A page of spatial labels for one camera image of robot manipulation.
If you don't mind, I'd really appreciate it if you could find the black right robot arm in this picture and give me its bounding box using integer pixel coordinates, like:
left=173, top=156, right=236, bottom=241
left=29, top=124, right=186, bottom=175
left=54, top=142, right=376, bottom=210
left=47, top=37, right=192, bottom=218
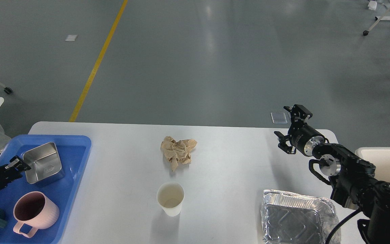
left=274, top=104, right=390, bottom=244

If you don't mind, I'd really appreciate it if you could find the crumpled brown paper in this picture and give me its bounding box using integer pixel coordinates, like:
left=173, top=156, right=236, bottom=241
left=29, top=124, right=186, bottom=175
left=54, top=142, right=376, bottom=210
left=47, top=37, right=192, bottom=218
left=160, top=136, right=197, bottom=172

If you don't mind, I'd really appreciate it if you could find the square stainless steel container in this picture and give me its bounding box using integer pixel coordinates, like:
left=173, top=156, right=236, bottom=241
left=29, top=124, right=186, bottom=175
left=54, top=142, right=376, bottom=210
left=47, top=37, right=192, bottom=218
left=23, top=142, right=65, bottom=187

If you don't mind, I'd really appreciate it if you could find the white paper cup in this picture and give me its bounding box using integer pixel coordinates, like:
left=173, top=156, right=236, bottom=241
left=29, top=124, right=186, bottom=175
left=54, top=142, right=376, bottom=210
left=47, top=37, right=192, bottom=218
left=156, top=182, right=185, bottom=217

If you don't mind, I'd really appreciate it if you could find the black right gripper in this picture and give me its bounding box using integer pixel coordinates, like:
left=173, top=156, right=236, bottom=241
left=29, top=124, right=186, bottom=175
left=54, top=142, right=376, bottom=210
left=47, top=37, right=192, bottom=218
left=274, top=104, right=326, bottom=157

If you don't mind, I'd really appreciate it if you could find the aluminium foil tray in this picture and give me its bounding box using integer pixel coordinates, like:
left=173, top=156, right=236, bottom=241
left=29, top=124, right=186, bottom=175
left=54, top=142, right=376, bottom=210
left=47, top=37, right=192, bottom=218
left=260, top=189, right=339, bottom=244

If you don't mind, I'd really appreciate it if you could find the pink mug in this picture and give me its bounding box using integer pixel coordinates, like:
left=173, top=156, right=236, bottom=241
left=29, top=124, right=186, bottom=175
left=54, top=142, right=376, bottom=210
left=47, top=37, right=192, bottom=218
left=13, top=191, right=60, bottom=238

